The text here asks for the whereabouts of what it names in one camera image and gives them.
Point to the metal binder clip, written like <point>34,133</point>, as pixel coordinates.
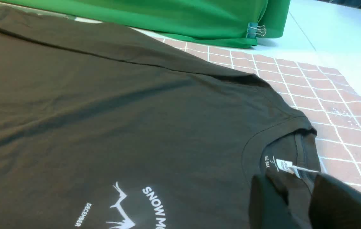
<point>254,30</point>

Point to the green backdrop cloth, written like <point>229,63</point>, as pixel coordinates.
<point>210,22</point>

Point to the dark gray long-sleeve shirt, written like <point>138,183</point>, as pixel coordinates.
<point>103,127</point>

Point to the pink checkered tablecloth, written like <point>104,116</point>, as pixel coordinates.
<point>322,93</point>

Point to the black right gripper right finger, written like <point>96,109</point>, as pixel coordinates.
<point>334,204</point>

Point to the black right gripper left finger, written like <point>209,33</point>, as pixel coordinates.
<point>273,203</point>

